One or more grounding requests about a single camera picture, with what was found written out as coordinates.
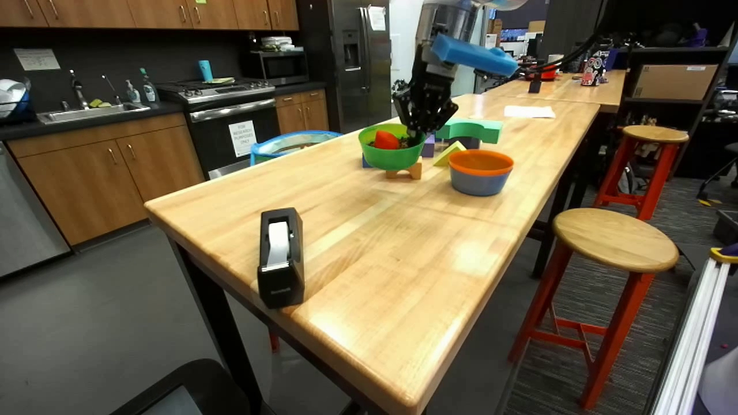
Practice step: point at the black metal table frame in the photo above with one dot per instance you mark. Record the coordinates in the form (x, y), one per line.
(221, 324)

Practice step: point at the narrow wooden base cabinet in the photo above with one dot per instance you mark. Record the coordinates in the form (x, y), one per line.
(302, 111)

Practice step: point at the grey dishwasher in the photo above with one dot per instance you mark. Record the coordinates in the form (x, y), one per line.
(24, 222)

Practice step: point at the orange plastic bowl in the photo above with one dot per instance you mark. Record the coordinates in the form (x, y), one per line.
(480, 159)

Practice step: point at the blue plastic bowl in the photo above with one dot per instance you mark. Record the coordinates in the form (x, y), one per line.
(480, 184)

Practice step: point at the white wall plate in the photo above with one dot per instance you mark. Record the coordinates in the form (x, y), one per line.
(36, 58)

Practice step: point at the white bowls stack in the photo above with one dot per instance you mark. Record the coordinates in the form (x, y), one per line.
(277, 41)

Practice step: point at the stainless steel refrigerator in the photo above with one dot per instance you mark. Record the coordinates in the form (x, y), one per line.
(338, 69)

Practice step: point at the clear soap bottle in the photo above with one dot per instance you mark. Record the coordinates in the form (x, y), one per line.
(149, 90)

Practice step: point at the black microwave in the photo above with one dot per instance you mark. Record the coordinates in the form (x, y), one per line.
(281, 67)

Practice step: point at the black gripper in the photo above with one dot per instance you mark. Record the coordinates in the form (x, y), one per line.
(430, 80)

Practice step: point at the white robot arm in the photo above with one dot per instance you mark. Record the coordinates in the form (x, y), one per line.
(453, 15)

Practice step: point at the steel kitchen sink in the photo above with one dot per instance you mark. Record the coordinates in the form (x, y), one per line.
(84, 114)

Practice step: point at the black tape dispenser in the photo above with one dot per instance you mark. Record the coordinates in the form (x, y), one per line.
(281, 286)

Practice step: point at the light blue chair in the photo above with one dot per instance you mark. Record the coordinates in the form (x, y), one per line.
(268, 146)

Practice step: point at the wooden wall cabinets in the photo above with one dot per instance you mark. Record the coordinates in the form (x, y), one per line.
(116, 11)

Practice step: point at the wide wooden base cabinet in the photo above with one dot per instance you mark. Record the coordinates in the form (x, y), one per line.
(101, 184)

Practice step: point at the red toy fruit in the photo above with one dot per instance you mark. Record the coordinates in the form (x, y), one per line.
(386, 141)

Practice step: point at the white paper sheet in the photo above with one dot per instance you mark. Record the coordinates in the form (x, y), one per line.
(529, 111)

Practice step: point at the cream rectangular block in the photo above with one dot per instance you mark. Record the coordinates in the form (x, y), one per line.
(408, 173)

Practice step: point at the yellow wedge block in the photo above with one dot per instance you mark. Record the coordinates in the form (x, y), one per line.
(450, 156)

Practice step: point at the black cart with cork board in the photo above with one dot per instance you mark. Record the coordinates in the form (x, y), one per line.
(672, 80)

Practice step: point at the teal cup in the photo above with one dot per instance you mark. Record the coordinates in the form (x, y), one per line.
(206, 69)

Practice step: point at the green plastic bowl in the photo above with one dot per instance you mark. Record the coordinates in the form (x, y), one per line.
(388, 159)

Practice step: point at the black chair back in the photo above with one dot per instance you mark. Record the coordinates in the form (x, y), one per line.
(200, 382)

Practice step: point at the small dark purple block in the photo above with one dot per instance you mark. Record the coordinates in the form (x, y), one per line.
(470, 143)

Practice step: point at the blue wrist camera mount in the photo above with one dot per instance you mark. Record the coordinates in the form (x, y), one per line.
(476, 55)

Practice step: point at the wooden stool with red legs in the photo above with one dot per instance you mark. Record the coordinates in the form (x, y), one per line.
(657, 133)
(615, 241)

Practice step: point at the green arch foam block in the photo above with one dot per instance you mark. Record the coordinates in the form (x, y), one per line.
(473, 129)

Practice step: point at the stainless steel oven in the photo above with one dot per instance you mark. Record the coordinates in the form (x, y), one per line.
(221, 129)

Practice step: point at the white printed notice sheet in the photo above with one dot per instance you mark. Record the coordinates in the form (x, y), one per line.
(243, 138)

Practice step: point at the white aluminium frame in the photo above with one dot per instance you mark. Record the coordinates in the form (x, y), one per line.
(692, 347)

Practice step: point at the red cup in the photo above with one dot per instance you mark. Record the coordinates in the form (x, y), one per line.
(549, 71)

